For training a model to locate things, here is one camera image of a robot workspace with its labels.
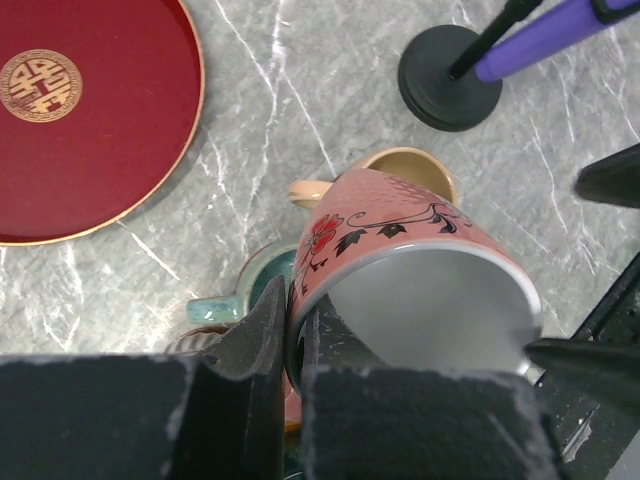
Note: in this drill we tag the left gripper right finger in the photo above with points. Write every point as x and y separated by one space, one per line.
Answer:
366 420

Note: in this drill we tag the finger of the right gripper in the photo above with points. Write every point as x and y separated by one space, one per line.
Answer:
613 180
593 367

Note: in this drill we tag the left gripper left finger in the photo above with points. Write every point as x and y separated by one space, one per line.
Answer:
216 414

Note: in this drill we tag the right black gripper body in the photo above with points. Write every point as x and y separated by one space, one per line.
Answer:
593 434

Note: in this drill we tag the grey striped mug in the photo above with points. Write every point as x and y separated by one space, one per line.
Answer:
195 341

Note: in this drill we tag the teal glazed mug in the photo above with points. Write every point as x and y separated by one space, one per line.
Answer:
274 260

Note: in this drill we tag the pink floral cup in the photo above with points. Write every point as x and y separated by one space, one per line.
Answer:
413 278

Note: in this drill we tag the beige ceramic mug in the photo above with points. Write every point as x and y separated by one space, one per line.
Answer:
411 164

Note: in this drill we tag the wooden coaster four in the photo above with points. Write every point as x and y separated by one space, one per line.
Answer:
292 407

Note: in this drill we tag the purple toy microphone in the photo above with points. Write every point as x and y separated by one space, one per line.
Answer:
566 24

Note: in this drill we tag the black stand of purple microphone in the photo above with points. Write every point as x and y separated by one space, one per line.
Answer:
437 75

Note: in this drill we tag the red round tray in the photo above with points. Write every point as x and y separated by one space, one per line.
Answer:
100 101

